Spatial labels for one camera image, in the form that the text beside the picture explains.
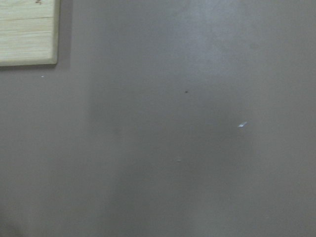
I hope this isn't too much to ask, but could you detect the wooden cutting board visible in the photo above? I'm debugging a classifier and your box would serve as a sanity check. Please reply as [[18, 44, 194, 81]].
[[0, 0, 61, 67]]

